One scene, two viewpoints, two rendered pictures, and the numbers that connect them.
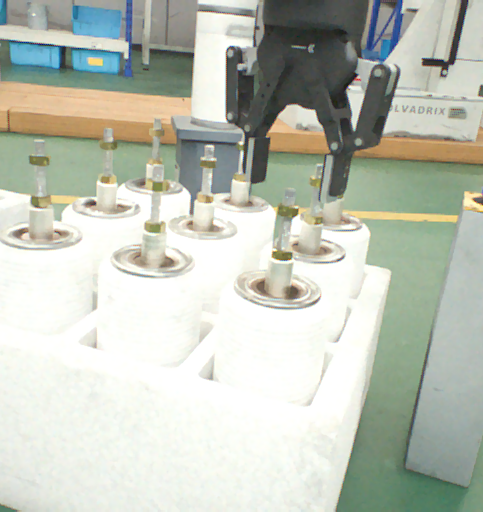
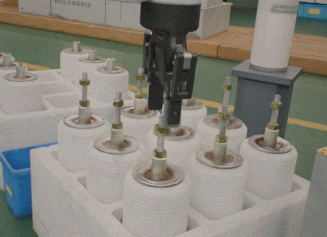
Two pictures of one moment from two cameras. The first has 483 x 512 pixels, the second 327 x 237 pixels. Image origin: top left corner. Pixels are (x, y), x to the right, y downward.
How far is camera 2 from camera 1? 0.37 m
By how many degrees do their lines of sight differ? 33
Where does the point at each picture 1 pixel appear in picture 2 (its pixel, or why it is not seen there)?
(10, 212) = not seen: hidden behind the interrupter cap
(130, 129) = (293, 62)
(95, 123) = not seen: hidden behind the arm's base
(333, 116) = (164, 78)
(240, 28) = (281, 6)
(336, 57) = (167, 45)
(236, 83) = (145, 53)
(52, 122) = (242, 53)
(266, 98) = (148, 63)
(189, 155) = (240, 87)
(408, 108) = not seen: outside the picture
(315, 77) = (157, 55)
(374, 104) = (174, 74)
